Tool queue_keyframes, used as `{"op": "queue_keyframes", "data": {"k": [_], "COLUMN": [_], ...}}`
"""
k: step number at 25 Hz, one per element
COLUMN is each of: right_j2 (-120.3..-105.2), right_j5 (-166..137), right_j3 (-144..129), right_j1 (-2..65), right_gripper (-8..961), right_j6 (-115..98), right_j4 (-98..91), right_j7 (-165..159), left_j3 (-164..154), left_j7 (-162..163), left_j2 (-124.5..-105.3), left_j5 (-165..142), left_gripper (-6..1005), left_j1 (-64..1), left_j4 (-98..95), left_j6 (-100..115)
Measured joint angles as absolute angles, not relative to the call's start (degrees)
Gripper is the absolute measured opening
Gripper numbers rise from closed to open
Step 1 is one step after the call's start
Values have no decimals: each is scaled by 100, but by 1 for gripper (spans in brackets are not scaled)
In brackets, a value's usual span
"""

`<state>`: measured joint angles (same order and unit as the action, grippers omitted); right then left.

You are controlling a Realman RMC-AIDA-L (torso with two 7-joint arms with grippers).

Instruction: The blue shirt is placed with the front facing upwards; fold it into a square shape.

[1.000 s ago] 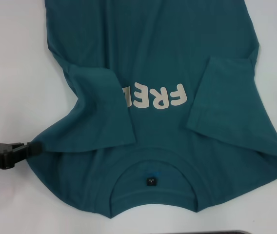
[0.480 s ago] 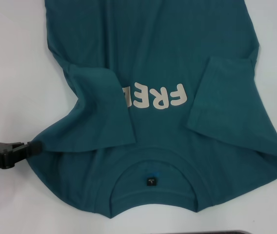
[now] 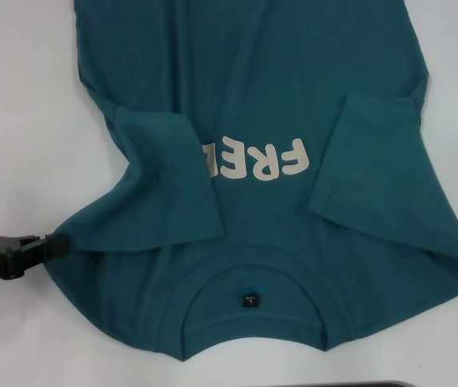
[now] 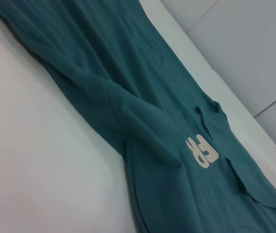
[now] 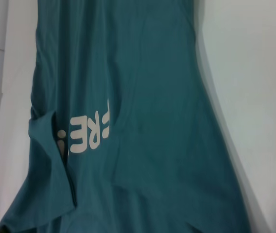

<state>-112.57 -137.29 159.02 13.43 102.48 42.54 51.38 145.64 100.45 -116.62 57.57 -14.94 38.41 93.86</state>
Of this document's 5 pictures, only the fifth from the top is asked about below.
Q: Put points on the teal t-shirt with FREE print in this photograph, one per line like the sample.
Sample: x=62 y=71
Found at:
x=128 y=97

